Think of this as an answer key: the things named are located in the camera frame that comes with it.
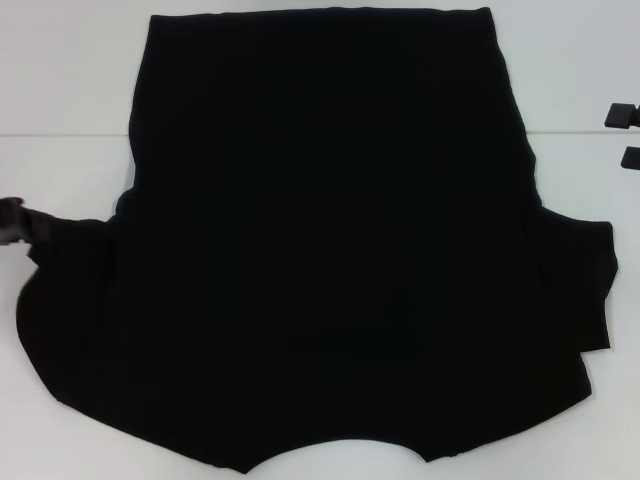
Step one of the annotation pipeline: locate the black shirt with FREE print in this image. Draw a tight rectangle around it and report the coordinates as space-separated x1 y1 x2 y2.
14 5 615 476

